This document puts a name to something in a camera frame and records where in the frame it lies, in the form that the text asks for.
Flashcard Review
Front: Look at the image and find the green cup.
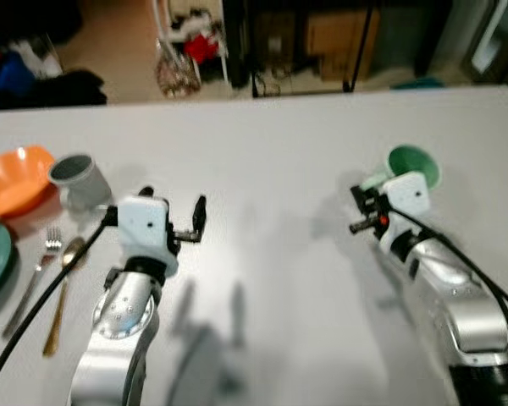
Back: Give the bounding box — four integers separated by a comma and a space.
360, 145, 442, 194

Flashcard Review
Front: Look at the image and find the grey cup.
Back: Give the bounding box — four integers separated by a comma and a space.
48, 153, 113, 211

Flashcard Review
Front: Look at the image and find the gold spoon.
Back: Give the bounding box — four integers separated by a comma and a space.
42, 237, 87, 356

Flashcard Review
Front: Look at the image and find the patterned woven bag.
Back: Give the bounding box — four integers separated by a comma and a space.
156, 55, 202, 98

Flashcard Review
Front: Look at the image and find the silver fork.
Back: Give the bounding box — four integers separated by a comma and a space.
2, 225, 63, 339

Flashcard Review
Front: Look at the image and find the black bag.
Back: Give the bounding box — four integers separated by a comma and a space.
17, 69, 108, 109

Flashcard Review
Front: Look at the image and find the orange plastic bowl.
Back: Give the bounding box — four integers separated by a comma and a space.
0, 145, 58, 219

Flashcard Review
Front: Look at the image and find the black stand pole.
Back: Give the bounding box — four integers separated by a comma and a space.
343, 0, 378, 92

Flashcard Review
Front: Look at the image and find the red cloth item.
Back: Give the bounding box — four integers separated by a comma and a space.
185, 34, 219, 64

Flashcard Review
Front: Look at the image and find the brown cardboard box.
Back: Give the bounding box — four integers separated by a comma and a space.
305, 10, 380, 83

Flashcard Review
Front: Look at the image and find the white metal rack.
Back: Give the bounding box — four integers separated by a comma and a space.
152, 0, 231, 85

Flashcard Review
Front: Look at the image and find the blue cloth item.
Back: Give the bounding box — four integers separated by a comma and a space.
0, 51, 35, 98

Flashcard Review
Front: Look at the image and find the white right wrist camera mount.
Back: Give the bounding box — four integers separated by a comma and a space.
381, 172, 433, 242

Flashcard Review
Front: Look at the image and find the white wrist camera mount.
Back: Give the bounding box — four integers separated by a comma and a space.
117, 196, 180, 278
381, 172, 433, 242

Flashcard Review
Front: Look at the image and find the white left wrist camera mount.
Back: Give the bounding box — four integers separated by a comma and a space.
117, 196, 180, 278

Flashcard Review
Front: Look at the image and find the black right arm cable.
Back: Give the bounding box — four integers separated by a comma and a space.
394, 207, 508, 339

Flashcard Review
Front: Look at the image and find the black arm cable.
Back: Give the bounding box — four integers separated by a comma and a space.
394, 207, 508, 339
0, 207, 119, 398

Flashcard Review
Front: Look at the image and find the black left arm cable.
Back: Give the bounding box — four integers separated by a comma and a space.
0, 207, 119, 398

